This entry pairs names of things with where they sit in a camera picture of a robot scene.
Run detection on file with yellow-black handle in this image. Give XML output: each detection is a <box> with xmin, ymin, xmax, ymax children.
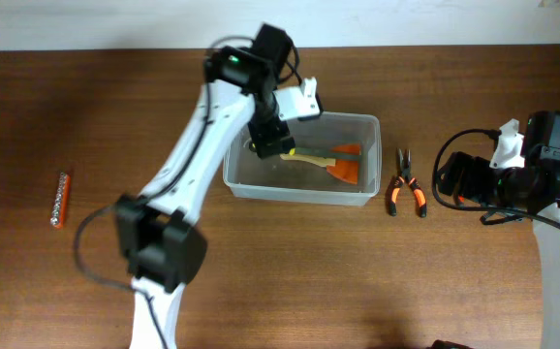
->
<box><xmin>294</xmin><ymin>147</ymin><xmax>360</xmax><ymax>161</ymax></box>

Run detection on orange black needle-nose pliers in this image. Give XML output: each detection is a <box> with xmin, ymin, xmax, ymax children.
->
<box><xmin>388</xmin><ymin>147</ymin><xmax>428</xmax><ymax>219</ymax></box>

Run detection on orange scraper wooden handle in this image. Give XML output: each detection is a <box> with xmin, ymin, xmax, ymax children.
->
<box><xmin>280</xmin><ymin>143</ymin><xmax>361</xmax><ymax>185</ymax></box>

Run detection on orange socket bit holder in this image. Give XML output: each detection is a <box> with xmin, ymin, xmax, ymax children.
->
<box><xmin>50</xmin><ymin>172</ymin><xmax>71</xmax><ymax>229</ymax></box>

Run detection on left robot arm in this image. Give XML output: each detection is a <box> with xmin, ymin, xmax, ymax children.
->
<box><xmin>115</xmin><ymin>24</ymin><xmax>296</xmax><ymax>348</ymax></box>

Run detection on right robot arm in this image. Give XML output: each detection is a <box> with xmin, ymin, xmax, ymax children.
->
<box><xmin>431</xmin><ymin>111</ymin><xmax>560</xmax><ymax>348</ymax></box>

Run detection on clear plastic container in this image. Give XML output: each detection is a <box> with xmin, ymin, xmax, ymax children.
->
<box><xmin>223</xmin><ymin>112</ymin><xmax>382</xmax><ymax>206</ymax></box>

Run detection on dark object at edge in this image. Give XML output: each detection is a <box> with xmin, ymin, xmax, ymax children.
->
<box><xmin>428</xmin><ymin>340</ymin><xmax>473</xmax><ymax>349</ymax></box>

